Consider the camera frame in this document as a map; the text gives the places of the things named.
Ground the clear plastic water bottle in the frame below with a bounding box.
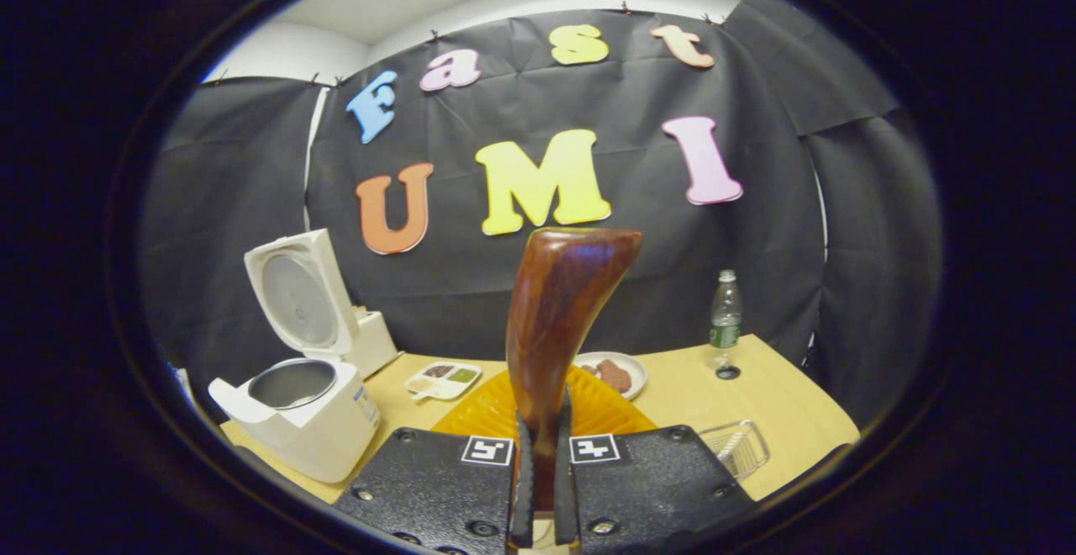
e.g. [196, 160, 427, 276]
[709, 269, 744, 351]

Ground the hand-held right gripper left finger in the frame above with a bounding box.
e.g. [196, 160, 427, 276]
[332, 367, 536, 555]

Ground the white toaster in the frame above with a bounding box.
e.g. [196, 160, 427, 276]
[349, 305, 400, 379]

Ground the grey inner cooking pot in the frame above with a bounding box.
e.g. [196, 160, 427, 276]
[248, 358, 339, 410]

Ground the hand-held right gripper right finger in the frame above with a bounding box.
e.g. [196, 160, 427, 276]
[553, 366, 757, 555]

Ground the white rice cooker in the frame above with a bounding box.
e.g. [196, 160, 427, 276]
[208, 228, 381, 484]

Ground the black backdrop cloth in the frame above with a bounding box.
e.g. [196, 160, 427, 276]
[139, 0, 944, 430]

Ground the clear wire chopstick holder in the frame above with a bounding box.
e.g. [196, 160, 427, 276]
[698, 420, 771, 482]

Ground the white round plate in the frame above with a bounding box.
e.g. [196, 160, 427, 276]
[572, 351, 649, 402]

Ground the white divided grain dish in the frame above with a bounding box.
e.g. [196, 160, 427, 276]
[404, 361, 483, 402]

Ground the brown wooden spoon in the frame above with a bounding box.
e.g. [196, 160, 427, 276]
[504, 227, 644, 514]

